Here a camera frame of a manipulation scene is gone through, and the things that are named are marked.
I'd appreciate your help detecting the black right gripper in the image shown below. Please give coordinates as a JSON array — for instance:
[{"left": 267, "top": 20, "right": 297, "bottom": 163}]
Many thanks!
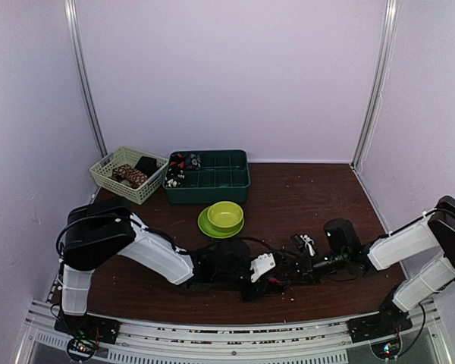
[{"left": 278, "top": 249, "right": 347, "bottom": 285}]

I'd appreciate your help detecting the red navy striped tie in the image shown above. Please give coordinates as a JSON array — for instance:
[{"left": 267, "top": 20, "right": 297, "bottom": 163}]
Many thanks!
[{"left": 267, "top": 276, "right": 290, "bottom": 287}]

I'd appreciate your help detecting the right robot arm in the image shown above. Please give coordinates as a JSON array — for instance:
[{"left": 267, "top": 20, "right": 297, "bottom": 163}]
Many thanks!
[{"left": 285, "top": 196, "right": 455, "bottom": 335}]

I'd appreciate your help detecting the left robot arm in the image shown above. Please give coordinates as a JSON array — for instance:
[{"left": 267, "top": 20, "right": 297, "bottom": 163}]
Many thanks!
[{"left": 56, "top": 199, "right": 284, "bottom": 337}]

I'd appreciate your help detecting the lime green bowl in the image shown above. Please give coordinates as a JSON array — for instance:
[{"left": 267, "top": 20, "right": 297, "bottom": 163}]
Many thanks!
[{"left": 207, "top": 201, "right": 244, "bottom": 230}]

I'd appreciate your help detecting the lime green plate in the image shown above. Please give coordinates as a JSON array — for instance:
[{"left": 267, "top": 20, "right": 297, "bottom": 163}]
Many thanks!
[{"left": 197, "top": 206, "right": 245, "bottom": 239}]

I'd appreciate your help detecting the green divided organizer tray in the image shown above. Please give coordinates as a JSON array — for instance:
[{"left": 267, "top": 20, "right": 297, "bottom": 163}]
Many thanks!
[{"left": 163, "top": 149, "right": 251, "bottom": 204}]

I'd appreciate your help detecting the black white patterned rolled tie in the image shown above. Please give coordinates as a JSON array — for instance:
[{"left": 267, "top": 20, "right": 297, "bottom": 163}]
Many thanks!
[{"left": 164, "top": 166, "right": 185, "bottom": 189}]

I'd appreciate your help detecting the dark floral rolled tie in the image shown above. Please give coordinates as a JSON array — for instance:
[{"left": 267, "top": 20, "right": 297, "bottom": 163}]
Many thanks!
[{"left": 185, "top": 153, "right": 202, "bottom": 171}]

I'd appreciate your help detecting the red black rolled tie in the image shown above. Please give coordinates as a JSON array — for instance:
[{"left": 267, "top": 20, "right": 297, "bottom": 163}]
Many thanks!
[{"left": 169, "top": 152, "right": 187, "bottom": 169}]

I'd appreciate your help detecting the brown floral tie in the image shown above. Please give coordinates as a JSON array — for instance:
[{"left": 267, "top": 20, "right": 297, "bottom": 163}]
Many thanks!
[{"left": 111, "top": 164, "right": 148, "bottom": 189}]

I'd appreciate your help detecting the pale green perforated basket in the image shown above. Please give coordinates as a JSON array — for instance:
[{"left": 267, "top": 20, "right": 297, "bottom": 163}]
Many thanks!
[{"left": 89, "top": 146, "right": 168, "bottom": 205}]

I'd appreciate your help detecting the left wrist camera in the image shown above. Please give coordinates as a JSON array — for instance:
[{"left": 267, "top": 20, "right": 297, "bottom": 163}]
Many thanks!
[{"left": 249, "top": 253, "right": 276, "bottom": 283}]

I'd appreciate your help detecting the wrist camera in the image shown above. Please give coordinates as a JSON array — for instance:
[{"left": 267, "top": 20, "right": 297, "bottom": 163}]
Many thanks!
[
  {"left": 249, "top": 253, "right": 276, "bottom": 283},
  {"left": 290, "top": 234, "right": 318, "bottom": 257}
]

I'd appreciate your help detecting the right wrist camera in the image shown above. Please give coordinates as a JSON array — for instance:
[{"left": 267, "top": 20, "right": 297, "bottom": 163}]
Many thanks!
[{"left": 290, "top": 234, "right": 318, "bottom": 257}]

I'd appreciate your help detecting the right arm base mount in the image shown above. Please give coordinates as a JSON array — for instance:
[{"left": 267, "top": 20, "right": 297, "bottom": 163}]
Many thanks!
[{"left": 347, "top": 286, "right": 413, "bottom": 343}]

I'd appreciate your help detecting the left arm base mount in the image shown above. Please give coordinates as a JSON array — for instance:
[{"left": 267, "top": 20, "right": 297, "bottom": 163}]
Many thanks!
[{"left": 54, "top": 312, "right": 121, "bottom": 344}]

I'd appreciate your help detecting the right aluminium frame post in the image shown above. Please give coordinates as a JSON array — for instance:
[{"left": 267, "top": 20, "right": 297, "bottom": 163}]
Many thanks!
[{"left": 351, "top": 0, "right": 400, "bottom": 171}]

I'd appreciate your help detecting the aluminium frame post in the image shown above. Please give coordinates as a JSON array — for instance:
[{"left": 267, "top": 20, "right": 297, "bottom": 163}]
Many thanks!
[
  {"left": 64, "top": 0, "right": 108, "bottom": 157},
  {"left": 351, "top": 0, "right": 400, "bottom": 171}
]

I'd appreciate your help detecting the left aluminium frame post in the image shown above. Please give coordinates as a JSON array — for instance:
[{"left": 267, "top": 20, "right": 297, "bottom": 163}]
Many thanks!
[{"left": 64, "top": 0, "right": 108, "bottom": 157}]

